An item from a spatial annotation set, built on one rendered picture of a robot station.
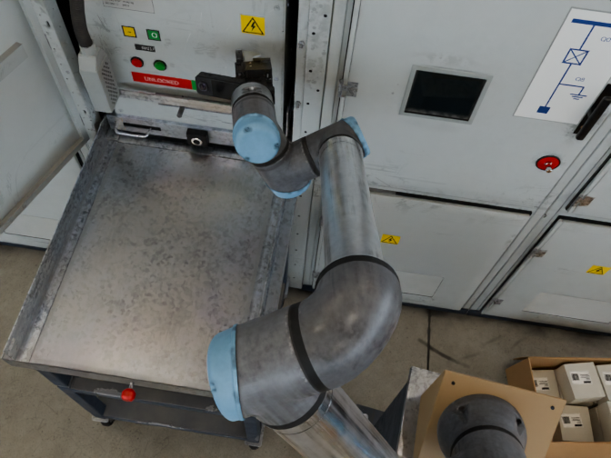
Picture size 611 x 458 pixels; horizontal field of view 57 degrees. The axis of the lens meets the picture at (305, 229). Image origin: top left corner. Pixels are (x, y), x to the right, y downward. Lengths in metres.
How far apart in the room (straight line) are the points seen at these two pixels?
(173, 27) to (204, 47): 0.08
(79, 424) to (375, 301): 1.77
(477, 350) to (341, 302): 1.79
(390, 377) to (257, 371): 1.64
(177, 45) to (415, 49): 0.58
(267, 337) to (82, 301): 0.90
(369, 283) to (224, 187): 0.99
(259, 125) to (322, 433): 0.58
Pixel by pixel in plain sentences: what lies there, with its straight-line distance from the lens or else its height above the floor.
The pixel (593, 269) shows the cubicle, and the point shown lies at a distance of 2.11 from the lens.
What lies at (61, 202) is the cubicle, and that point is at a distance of 2.17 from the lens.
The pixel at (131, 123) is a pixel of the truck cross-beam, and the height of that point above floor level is 0.90.
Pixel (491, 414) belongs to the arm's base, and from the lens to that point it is 1.30.
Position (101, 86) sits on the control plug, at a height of 1.15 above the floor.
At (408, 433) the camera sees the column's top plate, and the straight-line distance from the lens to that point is 1.49.
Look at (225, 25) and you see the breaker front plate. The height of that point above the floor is 1.29.
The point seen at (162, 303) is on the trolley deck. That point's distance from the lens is 1.47.
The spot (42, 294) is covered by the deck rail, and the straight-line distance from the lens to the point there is 1.56.
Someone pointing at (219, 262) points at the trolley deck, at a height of 0.85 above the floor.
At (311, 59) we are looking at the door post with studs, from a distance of 1.35.
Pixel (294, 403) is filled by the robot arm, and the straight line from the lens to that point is 0.73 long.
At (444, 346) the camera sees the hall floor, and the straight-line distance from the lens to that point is 2.40.
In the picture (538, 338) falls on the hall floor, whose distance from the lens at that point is 2.56.
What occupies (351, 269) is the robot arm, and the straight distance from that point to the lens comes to 0.71.
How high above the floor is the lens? 2.18
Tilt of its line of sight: 59 degrees down
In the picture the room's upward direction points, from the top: 6 degrees clockwise
